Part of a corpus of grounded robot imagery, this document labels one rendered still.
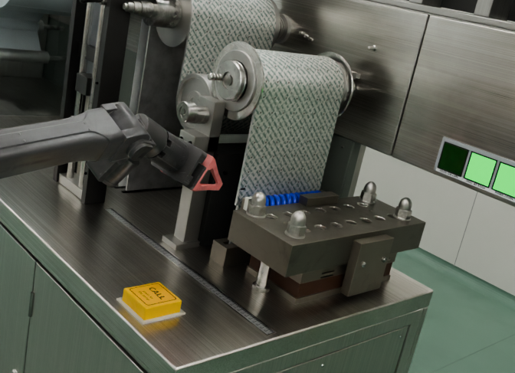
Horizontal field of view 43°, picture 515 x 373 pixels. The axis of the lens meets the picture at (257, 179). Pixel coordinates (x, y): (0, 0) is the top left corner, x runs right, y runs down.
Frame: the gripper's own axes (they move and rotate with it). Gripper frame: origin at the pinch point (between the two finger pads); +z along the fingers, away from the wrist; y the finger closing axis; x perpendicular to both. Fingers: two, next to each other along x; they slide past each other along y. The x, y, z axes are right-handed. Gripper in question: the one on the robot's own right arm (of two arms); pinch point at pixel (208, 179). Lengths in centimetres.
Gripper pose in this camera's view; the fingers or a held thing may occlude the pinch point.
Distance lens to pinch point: 118.7
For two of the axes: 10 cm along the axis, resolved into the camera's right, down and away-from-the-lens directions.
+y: 6.4, 3.5, -6.8
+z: 5.5, 4.1, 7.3
